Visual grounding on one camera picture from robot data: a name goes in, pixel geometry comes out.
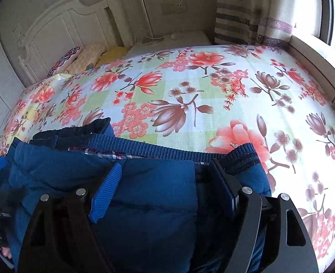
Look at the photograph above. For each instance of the white wooden bed headboard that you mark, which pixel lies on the white wooden bed headboard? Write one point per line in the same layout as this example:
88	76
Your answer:
59	34

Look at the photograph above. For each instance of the yellow pillow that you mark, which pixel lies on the yellow pillow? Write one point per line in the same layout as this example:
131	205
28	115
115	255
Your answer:
112	55

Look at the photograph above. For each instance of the small white object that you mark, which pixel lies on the small white object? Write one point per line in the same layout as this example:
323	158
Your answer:
174	36

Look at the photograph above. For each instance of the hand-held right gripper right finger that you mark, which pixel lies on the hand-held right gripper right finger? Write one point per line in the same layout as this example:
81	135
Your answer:
227	189

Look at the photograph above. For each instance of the beige wall socket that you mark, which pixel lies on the beige wall socket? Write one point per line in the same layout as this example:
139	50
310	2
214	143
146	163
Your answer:
173	7

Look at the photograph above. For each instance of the window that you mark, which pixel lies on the window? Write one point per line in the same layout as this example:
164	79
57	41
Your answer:
332	20

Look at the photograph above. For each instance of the printed beige curtain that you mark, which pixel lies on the printed beige curtain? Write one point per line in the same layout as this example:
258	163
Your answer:
247	14

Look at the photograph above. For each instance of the beige pillow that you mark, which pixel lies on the beige pillow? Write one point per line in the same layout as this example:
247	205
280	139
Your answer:
86	57

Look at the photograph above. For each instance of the white nightstand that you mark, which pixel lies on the white nightstand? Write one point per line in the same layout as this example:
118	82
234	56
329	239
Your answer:
190	41

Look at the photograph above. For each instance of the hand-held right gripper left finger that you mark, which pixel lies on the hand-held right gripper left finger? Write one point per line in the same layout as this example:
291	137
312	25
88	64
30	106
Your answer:
104	196

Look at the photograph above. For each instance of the purple red patterned pillow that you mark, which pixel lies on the purple red patterned pillow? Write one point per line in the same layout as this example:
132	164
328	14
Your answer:
63	61

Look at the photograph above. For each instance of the blue quilted jacket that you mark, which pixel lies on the blue quilted jacket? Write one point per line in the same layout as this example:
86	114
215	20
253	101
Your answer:
144	213

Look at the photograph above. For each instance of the beige window sill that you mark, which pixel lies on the beige window sill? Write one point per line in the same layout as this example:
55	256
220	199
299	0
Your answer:
318	59

